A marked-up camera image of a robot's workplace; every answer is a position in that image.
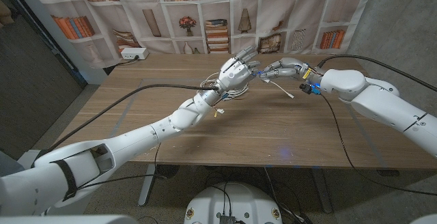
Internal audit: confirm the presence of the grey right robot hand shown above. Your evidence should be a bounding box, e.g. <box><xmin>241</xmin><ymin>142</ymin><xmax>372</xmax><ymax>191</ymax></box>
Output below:
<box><xmin>258</xmin><ymin>57</ymin><xmax>324</xmax><ymax>85</ymax></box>

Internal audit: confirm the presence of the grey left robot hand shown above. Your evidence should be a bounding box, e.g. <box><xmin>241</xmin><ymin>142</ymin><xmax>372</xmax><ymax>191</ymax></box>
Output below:
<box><xmin>215</xmin><ymin>44</ymin><xmax>262</xmax><ymax>94</ymax></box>

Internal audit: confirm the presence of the white Ethernet cable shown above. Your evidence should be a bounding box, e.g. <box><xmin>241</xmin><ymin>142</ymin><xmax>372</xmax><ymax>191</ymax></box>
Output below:
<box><xmin>199</xmin><ymin>72</ymin><xmax>251</xmax><ymax>102</ymax></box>

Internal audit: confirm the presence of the printed bookshelf backdrop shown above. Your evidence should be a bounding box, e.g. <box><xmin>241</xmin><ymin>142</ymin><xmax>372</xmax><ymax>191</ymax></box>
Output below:
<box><xmin>23</xmin><ymin>0</ymin><xmax>378</xmax><ymax>70</ymax></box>

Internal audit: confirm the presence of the white power strip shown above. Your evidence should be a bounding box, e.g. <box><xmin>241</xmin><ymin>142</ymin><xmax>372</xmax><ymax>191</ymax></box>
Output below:
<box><xmin>120</xmin><ymin>47</ymin><xmax>150</xmax><ymax>61</ymax></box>

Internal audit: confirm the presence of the grey tape outline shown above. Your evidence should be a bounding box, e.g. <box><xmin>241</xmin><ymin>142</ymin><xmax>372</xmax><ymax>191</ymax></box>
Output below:
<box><xmin>109</xmin><ymin>77</ymin><xmax>389</xmax><ymax>169</ymax></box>

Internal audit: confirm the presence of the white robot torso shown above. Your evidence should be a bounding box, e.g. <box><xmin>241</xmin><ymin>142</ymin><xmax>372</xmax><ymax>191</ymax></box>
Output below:
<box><xmin>183</xmin><ymin>182</ymin><xmax>283</xmax><ymax>224</ymax></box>

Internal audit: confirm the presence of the grey perforated metal cabinet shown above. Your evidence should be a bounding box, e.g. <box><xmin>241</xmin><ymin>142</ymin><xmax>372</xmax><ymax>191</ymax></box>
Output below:
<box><xmin>0</xmin><ymin>0</ymin><xmax>86</xmax><ymax>156</ymax></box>

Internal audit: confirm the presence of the person's leg in jeans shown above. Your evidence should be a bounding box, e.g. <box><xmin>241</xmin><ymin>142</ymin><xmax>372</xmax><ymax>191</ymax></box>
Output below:
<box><xmin>0</xmin><ymin>150</ymin><xmax>18</xmax><ymax>178</ymax></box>

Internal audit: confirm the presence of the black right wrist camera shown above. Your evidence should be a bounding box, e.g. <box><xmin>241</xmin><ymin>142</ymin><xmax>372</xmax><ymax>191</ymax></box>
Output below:
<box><xmin>299</xmin><ymin>83</ymin><xmax>322</xmax><ymax>96</ymax></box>

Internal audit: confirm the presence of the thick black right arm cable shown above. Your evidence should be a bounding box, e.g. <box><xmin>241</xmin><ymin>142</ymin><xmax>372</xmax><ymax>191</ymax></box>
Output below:
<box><xmin>316</xmin><ymin>54</ymin><xmax>437</xmax><ymax>94</ymax></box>

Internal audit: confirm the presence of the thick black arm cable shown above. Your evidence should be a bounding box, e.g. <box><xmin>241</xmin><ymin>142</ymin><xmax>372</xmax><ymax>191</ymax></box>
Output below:
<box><xmin>316</xmin><ymin>54</ymin><xmax>437</xmax><ymax>94</ymax></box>
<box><xmin>32</xmin><ymin>83</ymin><xmax>220</xmax><ymax>167</ymax></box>

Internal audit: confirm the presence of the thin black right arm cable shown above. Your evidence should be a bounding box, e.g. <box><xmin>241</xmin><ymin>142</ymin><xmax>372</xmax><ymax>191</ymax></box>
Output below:
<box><xmin>320</xmin><ymin>94</ymin><xmax>437</xmax><ymax>197</ymax></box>

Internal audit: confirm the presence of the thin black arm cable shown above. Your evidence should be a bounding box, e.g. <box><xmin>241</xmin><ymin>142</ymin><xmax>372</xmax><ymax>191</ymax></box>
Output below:
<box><xmin>76</xmin><ymin>143</ymin><xmax>169</xmax><ymax>191</ymax></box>
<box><xmin>320</xmin><ymin>94</ymin><xmax>437</xmax><ymax>197</ymax></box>

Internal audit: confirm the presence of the black power strip cord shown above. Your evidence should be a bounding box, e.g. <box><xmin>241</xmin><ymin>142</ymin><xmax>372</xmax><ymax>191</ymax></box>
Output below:
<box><xmin>114</xmin><ymin>55</ymin><xmax>139</xmax><ymax>67</ymax></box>

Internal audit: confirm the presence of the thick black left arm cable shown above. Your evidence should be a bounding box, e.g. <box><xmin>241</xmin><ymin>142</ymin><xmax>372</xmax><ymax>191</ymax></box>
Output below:
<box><xmin>32</xmin><ymin>83</ymin><xmax>220</xmax><ymax>167</ymax></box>

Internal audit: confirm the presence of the black torso cable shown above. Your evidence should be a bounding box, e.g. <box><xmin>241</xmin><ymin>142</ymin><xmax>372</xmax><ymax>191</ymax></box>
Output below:
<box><xmin>208</xmin><ymin>184</ymin><xmax>234</xmax><ymax>218</ymax></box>

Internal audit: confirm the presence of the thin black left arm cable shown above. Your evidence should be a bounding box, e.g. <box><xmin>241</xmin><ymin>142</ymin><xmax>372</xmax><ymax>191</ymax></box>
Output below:
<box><xmin>76</xmin><ymin>143</ymin><xmax>169</xmax><ymax>191</ymax></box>

